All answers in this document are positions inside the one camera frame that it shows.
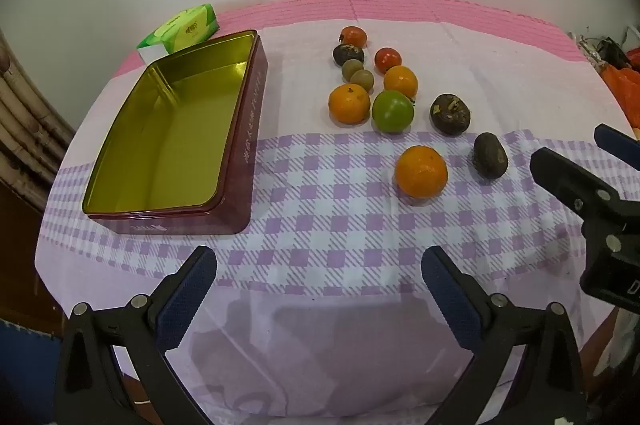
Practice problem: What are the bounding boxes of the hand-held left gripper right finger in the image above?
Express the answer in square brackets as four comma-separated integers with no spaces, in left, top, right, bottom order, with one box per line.
[421,246,587,425]

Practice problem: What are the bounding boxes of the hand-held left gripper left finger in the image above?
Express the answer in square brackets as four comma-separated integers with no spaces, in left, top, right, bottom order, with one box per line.
[54,246,217,425]

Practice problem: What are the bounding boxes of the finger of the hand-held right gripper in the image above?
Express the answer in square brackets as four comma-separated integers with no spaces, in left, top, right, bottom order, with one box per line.
[593,123,640,172]
[530,147,640,236]

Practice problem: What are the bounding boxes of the dark oval fruit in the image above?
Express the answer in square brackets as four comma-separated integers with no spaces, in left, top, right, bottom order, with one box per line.
[472,132,509,180]

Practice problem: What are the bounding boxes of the large orange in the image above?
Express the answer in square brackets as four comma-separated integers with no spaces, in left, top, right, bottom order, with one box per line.
[394,145,448,199]

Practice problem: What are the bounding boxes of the maroon tin box gold inside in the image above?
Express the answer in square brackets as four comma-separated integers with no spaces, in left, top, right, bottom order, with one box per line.
[81,30,269,236]

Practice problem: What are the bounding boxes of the small orange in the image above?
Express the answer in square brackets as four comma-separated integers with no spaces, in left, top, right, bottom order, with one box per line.
[383,65,419,98]

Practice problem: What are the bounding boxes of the medium orange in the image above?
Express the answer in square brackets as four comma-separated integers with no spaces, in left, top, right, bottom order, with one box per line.
[328,84,371,126]

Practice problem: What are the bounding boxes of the orange plastic bag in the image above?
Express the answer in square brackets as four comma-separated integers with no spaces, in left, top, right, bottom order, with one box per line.
[600,50,640,128]

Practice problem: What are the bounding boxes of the dark clutter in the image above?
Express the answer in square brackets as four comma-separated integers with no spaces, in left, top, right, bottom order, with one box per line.
[570,25,640,70]

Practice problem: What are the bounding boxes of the pink purple checked tablecloth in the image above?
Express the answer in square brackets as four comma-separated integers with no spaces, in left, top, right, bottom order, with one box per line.
[36,0,640,418]

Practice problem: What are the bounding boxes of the brown wooden door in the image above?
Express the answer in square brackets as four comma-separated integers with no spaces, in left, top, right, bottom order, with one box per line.
[0,180,66,321]

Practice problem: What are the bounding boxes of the blue foam mat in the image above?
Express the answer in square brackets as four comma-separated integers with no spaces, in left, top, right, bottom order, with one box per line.
[0,317,66,425]

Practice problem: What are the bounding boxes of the beige patterned curtain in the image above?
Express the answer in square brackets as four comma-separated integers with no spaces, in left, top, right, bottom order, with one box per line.
[0,30,76,210]

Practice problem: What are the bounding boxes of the small dark passion fruit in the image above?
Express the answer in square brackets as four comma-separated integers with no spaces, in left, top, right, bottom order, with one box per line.
[332,44,366,66]

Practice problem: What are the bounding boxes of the red tomato with stem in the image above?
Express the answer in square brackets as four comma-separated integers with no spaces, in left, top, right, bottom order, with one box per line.
[339,26,368,48]

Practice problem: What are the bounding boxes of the green tissue pack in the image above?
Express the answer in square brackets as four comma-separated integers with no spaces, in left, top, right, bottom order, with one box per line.
[136,3,221,64]

